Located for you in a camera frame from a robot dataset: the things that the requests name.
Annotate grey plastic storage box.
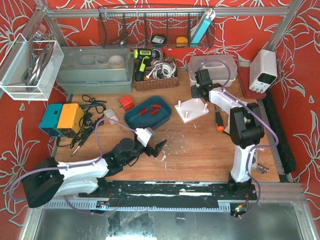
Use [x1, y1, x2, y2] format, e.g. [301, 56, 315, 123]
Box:
[56, 46, 134, 95]

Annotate teal power supply box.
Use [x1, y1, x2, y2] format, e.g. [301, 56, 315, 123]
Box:
[38, 103, 64, 137]

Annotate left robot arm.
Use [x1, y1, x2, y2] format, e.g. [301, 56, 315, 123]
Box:
[22, 138, 167, 208]

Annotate green yellow cordless drill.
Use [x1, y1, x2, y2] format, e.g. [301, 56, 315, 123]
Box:
[133, 48, 160, 82]

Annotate white clear lidded toolbox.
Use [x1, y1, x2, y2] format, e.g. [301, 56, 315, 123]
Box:
[187, 54, 238, 88]

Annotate metal L-shaped bracket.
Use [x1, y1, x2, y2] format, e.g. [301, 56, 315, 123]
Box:
[257, 163, 269, 174]

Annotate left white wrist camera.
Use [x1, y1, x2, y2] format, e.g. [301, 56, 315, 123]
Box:
[135, 127, 154, 147]

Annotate red cube box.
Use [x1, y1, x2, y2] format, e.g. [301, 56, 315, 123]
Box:
[119, 95, 135, 112]

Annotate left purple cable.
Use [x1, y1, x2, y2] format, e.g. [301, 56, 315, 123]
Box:
[8, 118, 140, 216]

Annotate grey coiled cable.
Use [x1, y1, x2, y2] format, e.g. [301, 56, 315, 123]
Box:
[21, 37, 54, 92]

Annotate teal plastic tray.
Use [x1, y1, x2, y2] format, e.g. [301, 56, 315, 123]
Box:
[124, 96, 172, 131]

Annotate white four-peg base plate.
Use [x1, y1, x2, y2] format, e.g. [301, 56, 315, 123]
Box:
[174, 98, 210, 124]

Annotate soldering iron pen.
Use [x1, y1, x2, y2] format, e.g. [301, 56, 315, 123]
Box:
[70, 140, 84, 157]

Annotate black tangled cables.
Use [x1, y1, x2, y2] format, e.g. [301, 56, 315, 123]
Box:
[56, 94, 108, 150]

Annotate white bench power supply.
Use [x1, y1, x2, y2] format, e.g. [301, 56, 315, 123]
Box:
[249, 49, 278, 94]

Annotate yellow tape measure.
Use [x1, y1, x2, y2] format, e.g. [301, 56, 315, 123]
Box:
[176, 36, 189, 48]

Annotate purple cable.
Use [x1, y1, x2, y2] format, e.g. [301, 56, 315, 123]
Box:
[198, 59, 280, 220]
[8, 118, 140, 216]

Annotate black wire wall basket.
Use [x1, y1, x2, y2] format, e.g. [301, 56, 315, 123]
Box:
[97, 3, 215, 48]

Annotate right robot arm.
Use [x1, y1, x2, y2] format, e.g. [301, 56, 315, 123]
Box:
[191, 69, 265, 197]

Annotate red mat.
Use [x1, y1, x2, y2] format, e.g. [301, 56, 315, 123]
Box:
[237, 66, 267, 100]

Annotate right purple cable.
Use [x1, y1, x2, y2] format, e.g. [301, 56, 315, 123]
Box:
[198, 59, 280, 220]

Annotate clear acrylic bin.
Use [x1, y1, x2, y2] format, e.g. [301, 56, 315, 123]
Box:
[0, 34, 64, 101]

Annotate blue white book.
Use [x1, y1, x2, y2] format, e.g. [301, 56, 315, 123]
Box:
[190, 8, 216, 48]

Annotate white coiled cable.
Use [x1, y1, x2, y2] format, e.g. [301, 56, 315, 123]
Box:
[146, 62, 177, 80]

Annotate red spring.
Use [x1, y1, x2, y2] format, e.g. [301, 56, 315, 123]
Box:
[151, 103, 161, 109]
[149, 108, 160, 116]
[139, 108, 149, 116]

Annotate woven brown basket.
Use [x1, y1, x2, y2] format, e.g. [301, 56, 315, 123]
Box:
[132, 69, 179, 91]

